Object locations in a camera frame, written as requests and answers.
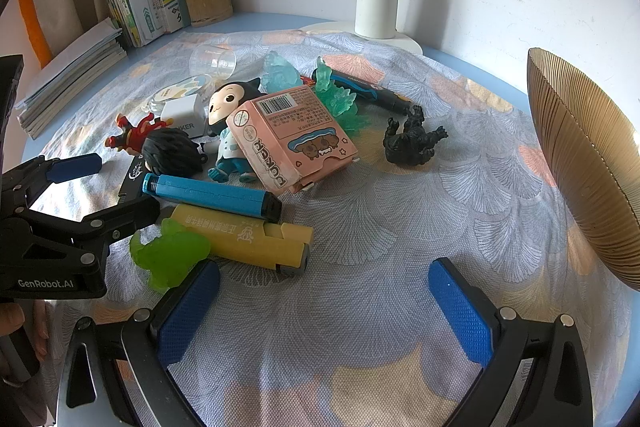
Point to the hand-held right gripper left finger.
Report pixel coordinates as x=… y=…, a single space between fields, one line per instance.
x=187 y=312

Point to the black-haired figurine head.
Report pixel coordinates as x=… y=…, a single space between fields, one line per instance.
x=167 y=152

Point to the black cat-hat figurine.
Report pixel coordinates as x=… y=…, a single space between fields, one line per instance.
x=227 y=102

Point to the black and blue pen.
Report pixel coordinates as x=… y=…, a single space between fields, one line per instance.
x=370 y=92

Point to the gold ribbed bowl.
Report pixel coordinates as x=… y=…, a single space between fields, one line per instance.
x=575 y=147

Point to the black monster figure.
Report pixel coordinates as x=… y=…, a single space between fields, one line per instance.
x=407 y=142

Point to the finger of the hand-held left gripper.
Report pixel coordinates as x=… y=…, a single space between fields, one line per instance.
x=75 y=168
x=125 y=217

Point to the pale blue translucent figure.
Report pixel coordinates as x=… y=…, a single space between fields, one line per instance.
x=280 y=74

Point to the fan-patterned grey cloth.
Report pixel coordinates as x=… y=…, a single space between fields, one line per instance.
x=400 y=232

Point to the green spine books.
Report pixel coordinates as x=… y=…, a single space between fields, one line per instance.
x=120 y=2

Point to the pink cardboard box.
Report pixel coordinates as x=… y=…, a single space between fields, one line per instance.
x=285 y=142

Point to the sea green translucent figure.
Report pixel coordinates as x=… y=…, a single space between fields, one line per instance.
x=342 y=102

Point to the person's left hand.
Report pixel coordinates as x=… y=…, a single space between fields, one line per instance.
x=37 y=329

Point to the white charger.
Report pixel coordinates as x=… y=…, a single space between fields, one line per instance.
x=182 y=117

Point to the clear plastic cup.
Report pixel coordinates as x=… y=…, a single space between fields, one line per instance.
x=212 y=62

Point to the lime green translucent dinosaur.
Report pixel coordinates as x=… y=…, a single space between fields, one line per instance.
x=165 y=257

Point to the blue utility knife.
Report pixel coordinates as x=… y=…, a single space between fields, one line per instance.
x=210 y=197

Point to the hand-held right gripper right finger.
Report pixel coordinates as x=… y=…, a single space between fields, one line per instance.
x=460 y=312

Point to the red toy figure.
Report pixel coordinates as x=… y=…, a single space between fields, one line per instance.
x=132 y=134

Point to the stack of notebooks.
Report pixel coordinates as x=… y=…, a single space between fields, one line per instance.
x=70 y=72

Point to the black card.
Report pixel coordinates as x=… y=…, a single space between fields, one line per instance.
x=132 y=179

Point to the pale oval printed charm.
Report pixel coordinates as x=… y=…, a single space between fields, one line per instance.
x=175 y=89

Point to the yellow utility knife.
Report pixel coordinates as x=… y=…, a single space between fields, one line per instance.
x=250 y=239

